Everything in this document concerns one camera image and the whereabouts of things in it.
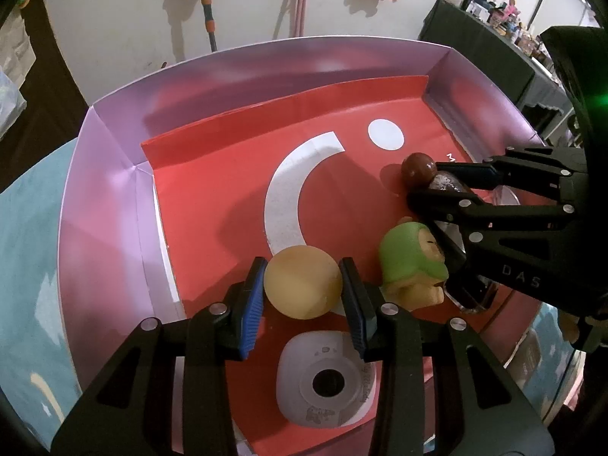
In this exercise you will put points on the brown cosmetic bottle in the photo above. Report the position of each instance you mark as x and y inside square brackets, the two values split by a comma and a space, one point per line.
[418, 168]

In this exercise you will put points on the white cabinet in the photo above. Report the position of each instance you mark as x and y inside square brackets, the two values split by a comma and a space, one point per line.
[565, 0]

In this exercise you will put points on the pink stick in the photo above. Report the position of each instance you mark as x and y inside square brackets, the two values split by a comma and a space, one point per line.
[300, 4]

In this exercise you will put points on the pink cardboard box red inside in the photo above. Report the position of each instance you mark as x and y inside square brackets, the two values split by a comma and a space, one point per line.
[213, 161]

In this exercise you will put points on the amber round soap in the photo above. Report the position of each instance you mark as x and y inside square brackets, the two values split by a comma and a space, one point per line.
[302, 282]
[567, 327]

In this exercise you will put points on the dark brown door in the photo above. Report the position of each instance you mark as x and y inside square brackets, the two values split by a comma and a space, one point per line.
[42, 118]

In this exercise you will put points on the green toy figure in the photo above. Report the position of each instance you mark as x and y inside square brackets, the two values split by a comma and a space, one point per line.
[408, 256]

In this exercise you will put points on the mop stick with orange grip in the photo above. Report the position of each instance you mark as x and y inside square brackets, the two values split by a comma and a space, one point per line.
[209, 14]

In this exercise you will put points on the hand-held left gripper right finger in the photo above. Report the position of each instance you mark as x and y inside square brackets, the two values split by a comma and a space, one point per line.
[357, 327]

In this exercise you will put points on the row of cosmetics bottles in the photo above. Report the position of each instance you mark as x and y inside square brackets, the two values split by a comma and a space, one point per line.
[503, 12]

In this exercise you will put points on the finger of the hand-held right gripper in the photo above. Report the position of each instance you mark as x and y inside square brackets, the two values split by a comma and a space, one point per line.
[475, 221]
[522, 171]

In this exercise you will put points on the table with dark cloth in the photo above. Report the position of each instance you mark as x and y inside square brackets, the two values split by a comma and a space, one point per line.
[475, 57]

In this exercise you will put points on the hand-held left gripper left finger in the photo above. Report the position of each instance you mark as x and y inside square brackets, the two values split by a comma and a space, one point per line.
[254, 308]

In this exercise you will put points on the black glass bottle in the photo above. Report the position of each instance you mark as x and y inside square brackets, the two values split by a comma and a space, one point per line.
[470, 292]

